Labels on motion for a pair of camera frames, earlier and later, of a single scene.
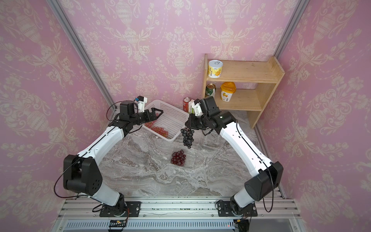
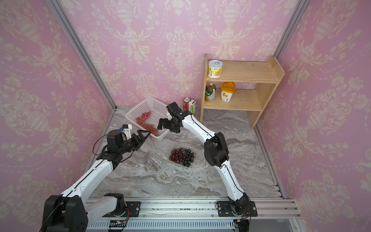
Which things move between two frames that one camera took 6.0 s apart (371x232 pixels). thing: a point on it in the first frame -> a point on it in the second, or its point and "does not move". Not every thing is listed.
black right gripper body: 201,123 -> 170,124
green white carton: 191,106 does not move
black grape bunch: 187,136 -> 188,158
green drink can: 209,89 does not move
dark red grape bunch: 178,158 does not move
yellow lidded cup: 227,89 does not move
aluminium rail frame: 178,214 does not move
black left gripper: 153,116 -> 138,141
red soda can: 185,101 does not move
